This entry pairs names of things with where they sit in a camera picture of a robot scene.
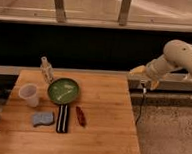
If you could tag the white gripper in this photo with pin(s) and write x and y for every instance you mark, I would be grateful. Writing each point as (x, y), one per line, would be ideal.
(155, 70)

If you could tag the red chili pepper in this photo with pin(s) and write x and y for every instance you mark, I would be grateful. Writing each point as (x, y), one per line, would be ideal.
(80, 116)

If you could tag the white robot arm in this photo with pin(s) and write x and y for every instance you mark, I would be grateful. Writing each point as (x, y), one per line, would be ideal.
(177, 55)

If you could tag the clear glass bottle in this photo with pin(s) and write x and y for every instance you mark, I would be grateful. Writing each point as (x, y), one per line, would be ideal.
(47, 70)

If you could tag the blue sponge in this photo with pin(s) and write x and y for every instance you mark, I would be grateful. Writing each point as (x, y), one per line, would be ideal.
(42, 118)

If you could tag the clear plastic cup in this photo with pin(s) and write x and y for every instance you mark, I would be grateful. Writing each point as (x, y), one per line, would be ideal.
(29, 93)

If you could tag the green frying pan black handle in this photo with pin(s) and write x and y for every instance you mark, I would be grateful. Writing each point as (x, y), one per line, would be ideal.
(62, 92)

